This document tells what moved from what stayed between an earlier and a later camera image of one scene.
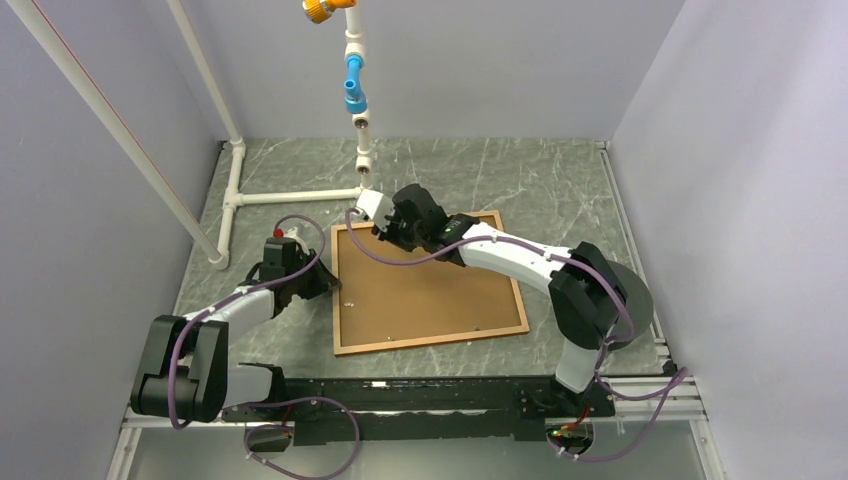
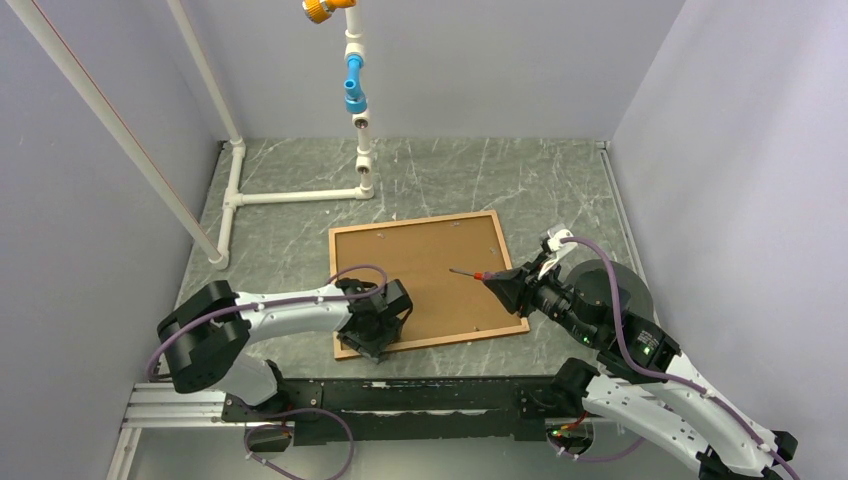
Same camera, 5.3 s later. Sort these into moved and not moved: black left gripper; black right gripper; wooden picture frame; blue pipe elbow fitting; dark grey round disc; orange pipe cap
Moved: black left gripper; black right gripper
Not moved: dark grey round disc; orange pipe cap; wooden picture frame; blue pipe elbow fitting
